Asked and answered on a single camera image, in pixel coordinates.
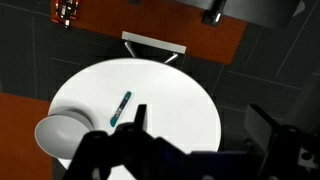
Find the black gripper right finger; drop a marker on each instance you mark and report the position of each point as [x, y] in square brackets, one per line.
[288, 153]

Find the dark grey cabinet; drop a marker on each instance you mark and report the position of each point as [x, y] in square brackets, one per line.
[274, 14]

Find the white table base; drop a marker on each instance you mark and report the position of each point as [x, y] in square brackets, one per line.
[130, 37]

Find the teal marker pen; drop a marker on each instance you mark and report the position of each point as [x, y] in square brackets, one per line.
[119, 110]

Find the round white table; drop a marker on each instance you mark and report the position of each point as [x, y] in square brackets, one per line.
[148, 117]

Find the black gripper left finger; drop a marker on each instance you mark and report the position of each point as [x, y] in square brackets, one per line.
[130, 146]

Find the white bowl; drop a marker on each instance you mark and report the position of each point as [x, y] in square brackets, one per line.
[60, 134]

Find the small dark device on floor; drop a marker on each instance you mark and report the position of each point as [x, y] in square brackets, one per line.
[65, 12]

